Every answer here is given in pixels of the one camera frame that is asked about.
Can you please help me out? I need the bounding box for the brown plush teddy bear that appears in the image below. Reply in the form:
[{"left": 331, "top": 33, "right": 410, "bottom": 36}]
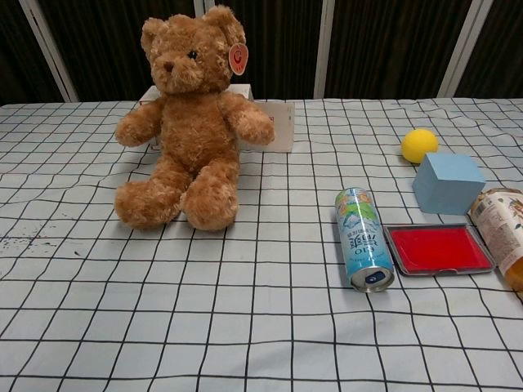
[{"left": 114, "top": 4, "right": 276, "bottom": 233}]

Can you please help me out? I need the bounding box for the white cardboard box red print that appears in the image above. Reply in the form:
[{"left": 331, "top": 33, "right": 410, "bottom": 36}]
[{"left": 138, "top": 100, "right": 296, "bottom": 154}]

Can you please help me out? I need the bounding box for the blue and green drink can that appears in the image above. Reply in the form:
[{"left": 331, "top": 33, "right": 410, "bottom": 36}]
[{"left": 334, "top": 186, "right": 396, "bottom": 294}]

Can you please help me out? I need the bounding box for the checkered white tablecloth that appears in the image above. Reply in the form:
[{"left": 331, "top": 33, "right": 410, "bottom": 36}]
[{"left": 0, "top": 96, "right": 523, "bottom": 392}]

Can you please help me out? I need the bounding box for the yellow foam ball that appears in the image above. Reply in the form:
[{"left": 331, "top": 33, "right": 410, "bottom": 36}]
[{"left": 400, "top": 128, "right": 440, "bottom": 165}]

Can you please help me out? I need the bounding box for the red ink pad case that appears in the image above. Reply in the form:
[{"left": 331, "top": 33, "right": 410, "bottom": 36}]
[{"left": 383, "top": 223, "right": 497, "bottom": 278}]

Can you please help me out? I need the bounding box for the light blue cube block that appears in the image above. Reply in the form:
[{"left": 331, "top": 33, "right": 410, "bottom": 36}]
[{"left": 411, "top": 152, "right": 487, "bottom": 216}]

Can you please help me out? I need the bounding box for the amber tea bottle floral label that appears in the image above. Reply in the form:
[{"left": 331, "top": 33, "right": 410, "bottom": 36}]
[{"left": 467, "top": 187, "right": 523, "bottom": 293}]

